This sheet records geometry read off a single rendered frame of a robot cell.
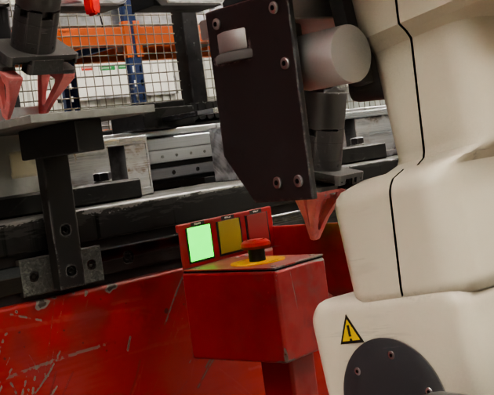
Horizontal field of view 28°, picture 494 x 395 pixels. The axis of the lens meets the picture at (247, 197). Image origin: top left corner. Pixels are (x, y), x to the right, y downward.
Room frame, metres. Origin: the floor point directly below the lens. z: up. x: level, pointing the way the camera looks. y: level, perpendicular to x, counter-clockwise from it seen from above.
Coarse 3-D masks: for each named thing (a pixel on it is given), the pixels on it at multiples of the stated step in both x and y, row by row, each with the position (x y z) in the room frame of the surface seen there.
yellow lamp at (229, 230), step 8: (224, 224) 1.36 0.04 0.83; (232, 224) 1.37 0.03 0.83; (224, 232) 1.36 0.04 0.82; (232, 232) 1.37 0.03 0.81; (240, 232) 1.38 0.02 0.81; (224, 240) 1.35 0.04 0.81; (232, 240) 1.37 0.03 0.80; (240, 240) 1.38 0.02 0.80; (224, 248) 1.35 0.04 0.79; (232, 248) 1.37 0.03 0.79; (240, 248) 1.38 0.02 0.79
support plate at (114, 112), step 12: (108, 108) 1.22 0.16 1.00; (120, 108) 1.23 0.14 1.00; (132, 108) 1.24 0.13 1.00; (144, 108) 1.26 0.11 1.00; (12, 120) 1.18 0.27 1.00; (24, 120) 1.16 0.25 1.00; (36, 120) 1.16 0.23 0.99; (48, 120) 1.17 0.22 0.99; (60, 120) 1.18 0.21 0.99; (72, 120) 1.21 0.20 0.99; (108, 120) 1.34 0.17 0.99; (0, 132) 1.29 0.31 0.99; (12, 132) 1.34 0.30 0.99
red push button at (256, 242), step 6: (246, 240) 1.28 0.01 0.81; (252, 240) 1.27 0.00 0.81; (258, 240) 1.26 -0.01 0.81; (264, 240) 1.27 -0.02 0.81; (246, 246) 1.26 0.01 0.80; (252, 246) 1.26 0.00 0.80; (258, 246) 1.26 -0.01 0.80; (264, 246) 1.26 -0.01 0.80; (252, 252) 1.27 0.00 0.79; (258, 252) 1.27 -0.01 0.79; (264, 252) 1.27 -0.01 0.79; (252, 258) 1.27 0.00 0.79; (258, 258) 1.27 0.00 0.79; (264, 258) 1.27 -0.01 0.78
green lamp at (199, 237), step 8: (208, 224) 1.33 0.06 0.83; (192, 232) 1.31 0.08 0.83; (200, 232) 1.32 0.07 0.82; (208, 232) 1.33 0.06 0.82; (192, 240) 1.31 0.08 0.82; (200, 240) 1.32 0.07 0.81; (208, 240) 1.33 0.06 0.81; (192, 248) 1.30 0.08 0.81; (200, 248) 1.32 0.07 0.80; (208, 248) 1.33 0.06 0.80; (192, 256) 1.30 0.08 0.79; (200, 256) 1.31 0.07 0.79; (208, 256) 1.33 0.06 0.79
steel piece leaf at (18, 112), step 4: (16, 108) 1.32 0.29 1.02; (20, 108) 1.32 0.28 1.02; (24, 108) 1.33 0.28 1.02; (28, 108) 1.33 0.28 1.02; (32, 108) 1.33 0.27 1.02; (36, 108) 1.34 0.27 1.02; (0, 112) 1.30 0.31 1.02; (16, 112) 1.32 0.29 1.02; (20, 112) 1.32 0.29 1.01; (24, 112) 1.33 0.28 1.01; (28, 112) 1.33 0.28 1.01; (32, 112) 1.33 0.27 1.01; (36, 112) 1.34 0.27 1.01; (0, 116) 1.30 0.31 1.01; (12, 116) 1.31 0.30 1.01; (16, 116) 1.32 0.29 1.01; (20, 116) 1.32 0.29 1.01; (0, 120) 1.30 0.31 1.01; (4, 120) 1.31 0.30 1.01
